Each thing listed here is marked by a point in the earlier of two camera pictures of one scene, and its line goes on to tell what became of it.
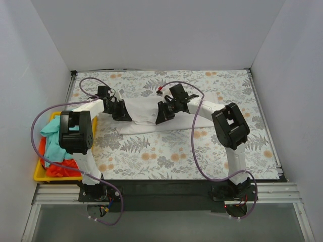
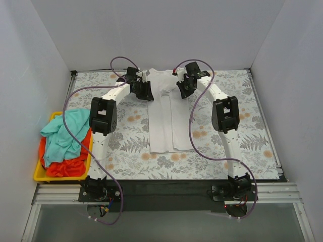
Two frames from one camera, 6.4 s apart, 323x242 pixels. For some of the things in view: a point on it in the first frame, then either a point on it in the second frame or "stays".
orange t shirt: x=54 y=171 stays
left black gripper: x=120 y=109 to x=144 y=89
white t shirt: x=142 y=111 to x=169 y=119
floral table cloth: x=191 y=154 stays
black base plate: x=168 y=195 stays
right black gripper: x=166 y=111 to x=185 y=86
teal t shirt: x=54 y=152 stays
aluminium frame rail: x=67 y=194 stays
